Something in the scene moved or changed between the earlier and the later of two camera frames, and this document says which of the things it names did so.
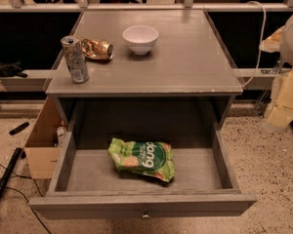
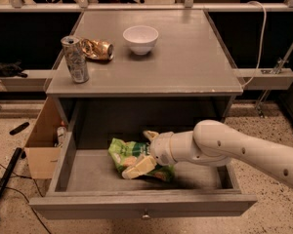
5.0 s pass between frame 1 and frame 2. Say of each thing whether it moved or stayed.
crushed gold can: stayed
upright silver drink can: stayed
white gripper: moved
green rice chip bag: stayed
